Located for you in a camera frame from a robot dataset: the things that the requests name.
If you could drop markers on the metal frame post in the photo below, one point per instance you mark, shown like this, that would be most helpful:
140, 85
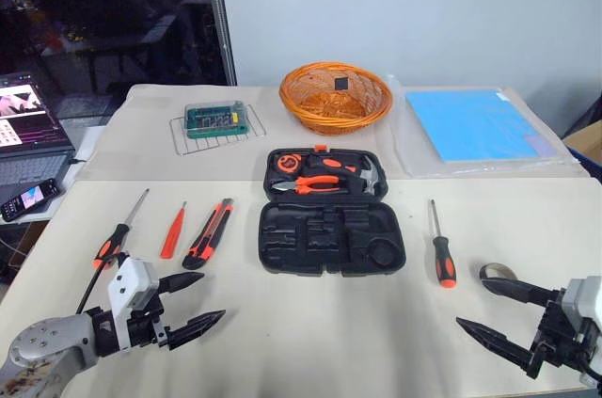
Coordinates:
221, 17

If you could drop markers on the dark desk behind glass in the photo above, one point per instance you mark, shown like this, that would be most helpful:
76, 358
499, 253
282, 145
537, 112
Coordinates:
117, 40

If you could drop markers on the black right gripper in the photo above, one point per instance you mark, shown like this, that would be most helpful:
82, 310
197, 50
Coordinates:
557, 341

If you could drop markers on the slim orange test screwdriver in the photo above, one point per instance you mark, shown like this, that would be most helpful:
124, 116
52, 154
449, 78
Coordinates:
172, 233

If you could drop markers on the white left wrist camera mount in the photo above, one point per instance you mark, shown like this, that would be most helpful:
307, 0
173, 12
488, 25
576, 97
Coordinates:
128, 282

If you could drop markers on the beige table cloth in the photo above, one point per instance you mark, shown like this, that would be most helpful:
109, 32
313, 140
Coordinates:
305, 332
141, 134

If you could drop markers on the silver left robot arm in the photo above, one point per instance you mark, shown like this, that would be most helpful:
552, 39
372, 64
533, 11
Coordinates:
44, 346

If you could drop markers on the small black square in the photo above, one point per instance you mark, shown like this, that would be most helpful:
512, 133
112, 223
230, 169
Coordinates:
342, 84

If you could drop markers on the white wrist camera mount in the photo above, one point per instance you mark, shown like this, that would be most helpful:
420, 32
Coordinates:
128, 282
583, 295

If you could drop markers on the blue sheet in plastic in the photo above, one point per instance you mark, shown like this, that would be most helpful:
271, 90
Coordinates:
409, 153

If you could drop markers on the blue bin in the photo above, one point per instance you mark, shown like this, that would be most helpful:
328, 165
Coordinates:
590, 165

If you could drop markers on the blue flat board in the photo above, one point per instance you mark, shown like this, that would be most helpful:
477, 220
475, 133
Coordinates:
480, 125

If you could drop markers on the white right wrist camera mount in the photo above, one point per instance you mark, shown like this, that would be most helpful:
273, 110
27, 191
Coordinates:
583, 295

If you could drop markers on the orange tape measure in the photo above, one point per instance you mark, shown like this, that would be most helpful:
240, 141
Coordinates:
287, 164

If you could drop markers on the orange woven basket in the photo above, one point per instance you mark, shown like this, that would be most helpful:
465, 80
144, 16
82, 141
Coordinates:
336, 113

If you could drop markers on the open laptop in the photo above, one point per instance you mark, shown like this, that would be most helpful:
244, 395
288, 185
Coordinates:
28, 134

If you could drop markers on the green screwdriver bit case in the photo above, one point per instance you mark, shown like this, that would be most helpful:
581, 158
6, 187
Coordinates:
216, 120

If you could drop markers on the black plastic tool case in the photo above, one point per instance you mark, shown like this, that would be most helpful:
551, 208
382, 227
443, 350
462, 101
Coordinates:
329, 238

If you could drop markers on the orange black utility knife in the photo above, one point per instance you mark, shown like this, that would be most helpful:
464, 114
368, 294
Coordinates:
209, 235

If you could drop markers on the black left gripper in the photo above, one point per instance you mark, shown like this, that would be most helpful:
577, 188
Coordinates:
146, 325

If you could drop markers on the cardboard box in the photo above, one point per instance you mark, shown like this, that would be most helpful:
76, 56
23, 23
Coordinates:
588, 137

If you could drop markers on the black smartphone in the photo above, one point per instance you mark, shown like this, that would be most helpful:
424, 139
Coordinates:
28, 198

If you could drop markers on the clear tape roll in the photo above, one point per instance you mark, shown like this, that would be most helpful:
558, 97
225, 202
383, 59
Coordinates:
498, 268

